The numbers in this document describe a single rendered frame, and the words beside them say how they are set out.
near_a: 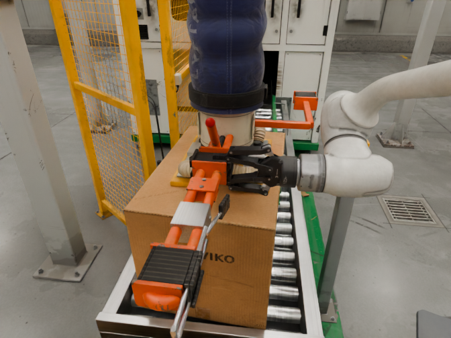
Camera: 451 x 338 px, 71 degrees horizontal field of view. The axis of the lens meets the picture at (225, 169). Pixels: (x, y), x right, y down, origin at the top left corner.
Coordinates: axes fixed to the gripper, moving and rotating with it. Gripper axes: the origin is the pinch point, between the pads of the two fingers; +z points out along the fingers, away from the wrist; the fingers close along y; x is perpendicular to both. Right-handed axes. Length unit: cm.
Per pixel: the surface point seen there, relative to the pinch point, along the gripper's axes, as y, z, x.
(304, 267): 53, -30, 21
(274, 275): 59, -20, 21
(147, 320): 51, 20, -8
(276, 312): 58, -20, 4
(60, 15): -26, 101, 114
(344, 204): 41, -48, 47
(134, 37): -21, 42, 67
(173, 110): 27, 42, 114
